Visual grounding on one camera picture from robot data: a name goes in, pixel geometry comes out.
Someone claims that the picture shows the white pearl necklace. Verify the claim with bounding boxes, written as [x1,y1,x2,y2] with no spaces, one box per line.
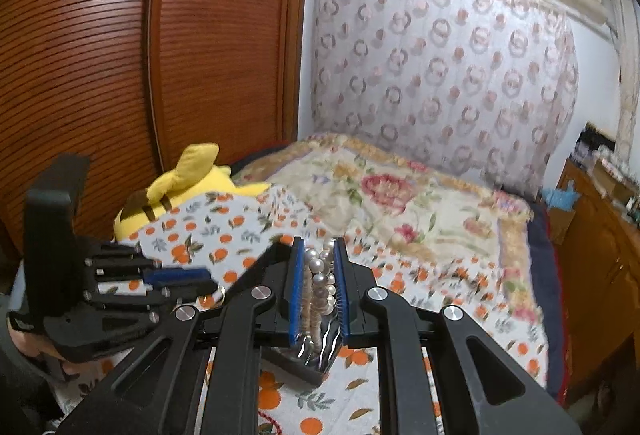
[297,239,346,366]

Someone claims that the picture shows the black jewelry box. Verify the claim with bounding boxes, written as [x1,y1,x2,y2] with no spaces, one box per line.
[262,344,342,387]

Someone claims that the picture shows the person's left hand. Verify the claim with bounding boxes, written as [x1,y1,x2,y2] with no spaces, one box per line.
[8,323,117,377]

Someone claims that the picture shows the orange print table cloth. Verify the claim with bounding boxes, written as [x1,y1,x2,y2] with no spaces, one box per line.
[49,186,549,435]

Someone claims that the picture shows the yellow plush toy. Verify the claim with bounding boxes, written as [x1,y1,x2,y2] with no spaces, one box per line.
[113,142,270,241]

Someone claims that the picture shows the wooden sideboard cabinet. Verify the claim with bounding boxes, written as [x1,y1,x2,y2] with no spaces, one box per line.
[556,160,639,403]

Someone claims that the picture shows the floral bed quilt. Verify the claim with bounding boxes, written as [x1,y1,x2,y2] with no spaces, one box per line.
[232,131,539,331]

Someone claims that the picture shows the blue gift bag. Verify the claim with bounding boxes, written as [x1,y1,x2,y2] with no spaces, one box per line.
[541,187,580,212]

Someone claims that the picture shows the brown louvered wardrobe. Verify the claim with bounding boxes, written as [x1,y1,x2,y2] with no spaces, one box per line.
[1,0,302,259]

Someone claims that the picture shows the stack of folded clothes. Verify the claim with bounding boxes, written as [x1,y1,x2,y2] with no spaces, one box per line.
[573,122,615,164]

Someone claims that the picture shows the circle pattern sheer curtain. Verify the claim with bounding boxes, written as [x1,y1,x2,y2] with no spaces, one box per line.
[311,0,579,194]

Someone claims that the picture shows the tied beige window curtain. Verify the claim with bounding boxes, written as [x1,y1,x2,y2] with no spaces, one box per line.
[611,0,639,163]

